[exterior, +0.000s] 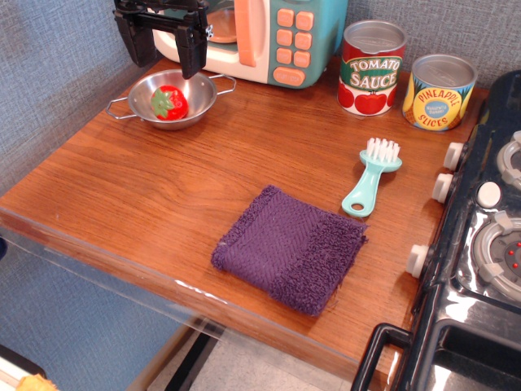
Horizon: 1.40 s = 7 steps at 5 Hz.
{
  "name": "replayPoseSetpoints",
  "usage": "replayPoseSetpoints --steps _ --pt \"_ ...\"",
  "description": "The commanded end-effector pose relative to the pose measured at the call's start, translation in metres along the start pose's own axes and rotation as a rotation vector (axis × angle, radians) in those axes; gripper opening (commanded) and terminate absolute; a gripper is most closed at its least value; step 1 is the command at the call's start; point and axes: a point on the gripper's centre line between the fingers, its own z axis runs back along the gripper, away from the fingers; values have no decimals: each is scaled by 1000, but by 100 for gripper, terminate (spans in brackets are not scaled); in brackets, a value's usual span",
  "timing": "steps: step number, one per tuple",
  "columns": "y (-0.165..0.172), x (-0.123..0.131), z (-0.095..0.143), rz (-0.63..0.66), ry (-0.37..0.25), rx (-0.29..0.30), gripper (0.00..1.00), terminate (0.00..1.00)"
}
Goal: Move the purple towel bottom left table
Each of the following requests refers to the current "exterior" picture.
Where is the tomato sauce can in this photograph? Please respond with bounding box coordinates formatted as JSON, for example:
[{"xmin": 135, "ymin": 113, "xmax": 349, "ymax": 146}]
[{"xmin": 337, "ymin": 20, "xmax": 407, "ymax": 116}]

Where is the red toy strawberry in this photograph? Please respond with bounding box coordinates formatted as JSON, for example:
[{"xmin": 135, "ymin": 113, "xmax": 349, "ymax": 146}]
[{"xmin": 150, "ymin": 85, "xmax": 189, "ymax": 121}]

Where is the yellow object at corner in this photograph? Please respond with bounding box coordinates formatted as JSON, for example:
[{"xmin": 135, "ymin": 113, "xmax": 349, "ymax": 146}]
[{"xmin": 15, "ymin": 374, "xmax": 58, "ymax": 391}]

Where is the white stove button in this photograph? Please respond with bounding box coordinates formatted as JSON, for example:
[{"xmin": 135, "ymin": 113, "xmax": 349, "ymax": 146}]
[{"xmin": 476, "ymin": 182, "xmax": 501, "ymax": 209}]

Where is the grey stove burner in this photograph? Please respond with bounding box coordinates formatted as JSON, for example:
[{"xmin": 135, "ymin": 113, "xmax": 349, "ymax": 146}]
[
  {"xmin": 496, "ymin": 130, "xmax": 521, "ymax": 190},
  {"xmin": 472, "ymin": 211, "xmax": 520, "ymax": 302}
]

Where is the teal toy microwave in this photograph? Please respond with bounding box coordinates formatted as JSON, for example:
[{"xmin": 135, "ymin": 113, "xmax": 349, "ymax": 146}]
[{"xmin": 151, "ymin": 0, "xmax": 350, "ymax": 90}]

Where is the purple towel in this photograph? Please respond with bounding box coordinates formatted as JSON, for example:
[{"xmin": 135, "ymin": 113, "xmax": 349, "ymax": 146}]
[{"xmin": 211, "ymin": 185, "xmax": 367, "ymax": 317}]

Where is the teal dish brush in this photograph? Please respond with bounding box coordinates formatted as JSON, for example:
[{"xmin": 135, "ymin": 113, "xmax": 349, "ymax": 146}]
[{"xmin": 341, "ymin": 138, "xmax": 402, "ymax": 217}]

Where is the white stove knob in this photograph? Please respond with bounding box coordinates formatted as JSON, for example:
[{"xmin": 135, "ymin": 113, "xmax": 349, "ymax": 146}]
[
  {"xmin": 444, "ymin": 143, "xmax": 465, "ymax": 171},
  {"xmin": 405, "ymin": 244, "xmax": 429, "ymax": 279},
  {"xmin": 431, "ymin": 174, "xmax": 453, "ymax": 204}
]

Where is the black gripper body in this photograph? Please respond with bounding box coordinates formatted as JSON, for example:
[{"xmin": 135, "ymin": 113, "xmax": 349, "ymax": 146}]
[{"xmin": 113, "ymin": 1, "xmax": 213, "ymax": 38}]

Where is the small steel pot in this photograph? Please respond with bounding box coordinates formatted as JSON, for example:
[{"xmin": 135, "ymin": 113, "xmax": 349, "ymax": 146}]
[{"xmin": 106, "ymin": 69, "xmax": 236, "ymax": 130}]

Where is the black toy stove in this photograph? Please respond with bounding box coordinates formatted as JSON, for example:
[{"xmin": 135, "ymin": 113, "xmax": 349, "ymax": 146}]
[{"xmin": 385, "ymin": 71, "xmax": 520, "ymax": 390}]

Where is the black oven door handle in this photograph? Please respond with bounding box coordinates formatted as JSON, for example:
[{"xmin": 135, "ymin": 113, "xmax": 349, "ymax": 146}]
[{"xmin": 351, "ymin": 323, "xmax": 412, "ymax": 391}]

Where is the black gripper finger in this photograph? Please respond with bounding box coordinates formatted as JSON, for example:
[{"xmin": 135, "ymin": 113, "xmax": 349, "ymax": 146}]
[
  {"xmin": 115, "ymin": 15, "xmax": 156, "ymax": 68},
  {"xmin": 175, "ymin": 24, "xmax": 208, "ymax": 80}
]

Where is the pineapple slices can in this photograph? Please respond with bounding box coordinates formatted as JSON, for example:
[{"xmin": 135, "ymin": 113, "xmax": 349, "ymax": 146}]
[{"xmin": 402, "ymin": 54, "xmax": 478, "ymax": 131}]

